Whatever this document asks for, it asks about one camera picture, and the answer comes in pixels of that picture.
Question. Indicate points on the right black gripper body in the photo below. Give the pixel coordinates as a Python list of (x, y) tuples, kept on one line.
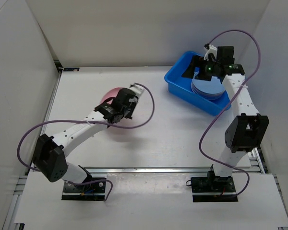
[(210, 68)]

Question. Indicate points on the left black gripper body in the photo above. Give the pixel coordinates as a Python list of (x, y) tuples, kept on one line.
[(128, 110)]

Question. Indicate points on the pink plate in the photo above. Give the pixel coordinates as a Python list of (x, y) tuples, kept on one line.
[(110, 94)]

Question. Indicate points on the blue plate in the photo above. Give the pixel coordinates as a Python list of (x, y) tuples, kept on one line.
[(214, 81)]

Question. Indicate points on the purple plate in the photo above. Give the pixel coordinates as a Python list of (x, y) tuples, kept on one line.
[(206, 97)]

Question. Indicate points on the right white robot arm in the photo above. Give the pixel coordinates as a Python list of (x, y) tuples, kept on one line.
[(247, 129)]

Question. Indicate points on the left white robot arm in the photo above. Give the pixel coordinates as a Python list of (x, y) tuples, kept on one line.
[(51, 151)]

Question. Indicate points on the blue plastic bin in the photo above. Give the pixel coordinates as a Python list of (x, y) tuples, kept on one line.
[(181, 87)]

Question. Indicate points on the small black label sticker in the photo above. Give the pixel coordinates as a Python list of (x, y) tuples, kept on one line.
[(71, 69)]

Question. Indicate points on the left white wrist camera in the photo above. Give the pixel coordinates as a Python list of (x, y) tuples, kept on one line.
[(137, 89)]

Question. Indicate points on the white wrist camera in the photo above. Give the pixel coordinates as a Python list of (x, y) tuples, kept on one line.
[(211, 52), (137, 89)]

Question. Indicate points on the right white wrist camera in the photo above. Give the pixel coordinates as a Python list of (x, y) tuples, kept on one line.
[(211, 52)]

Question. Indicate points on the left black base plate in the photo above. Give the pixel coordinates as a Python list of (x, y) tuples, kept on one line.
[(90, 192)]

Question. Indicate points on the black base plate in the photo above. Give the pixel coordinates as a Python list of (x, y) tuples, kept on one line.
[(90, 192), (207, 191)]

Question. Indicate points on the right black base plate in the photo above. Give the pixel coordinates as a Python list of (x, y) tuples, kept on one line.
[(207, 191)]

